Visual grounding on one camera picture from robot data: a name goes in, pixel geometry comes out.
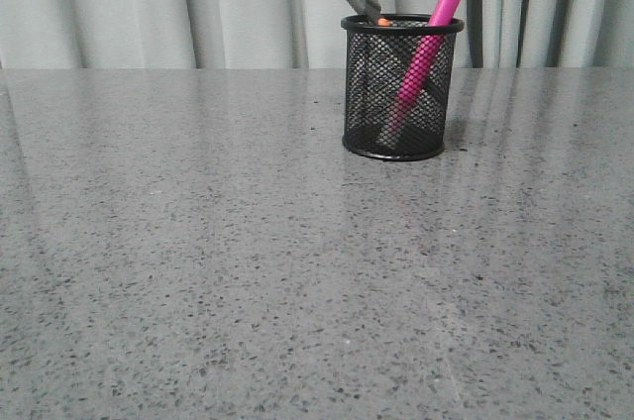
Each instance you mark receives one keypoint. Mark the black mesh pen holder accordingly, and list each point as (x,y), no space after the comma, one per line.
(397,86)

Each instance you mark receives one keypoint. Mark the pink marker pen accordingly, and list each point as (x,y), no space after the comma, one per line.
(416,74)

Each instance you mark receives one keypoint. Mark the grey curtain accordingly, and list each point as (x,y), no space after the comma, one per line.
(298,33)

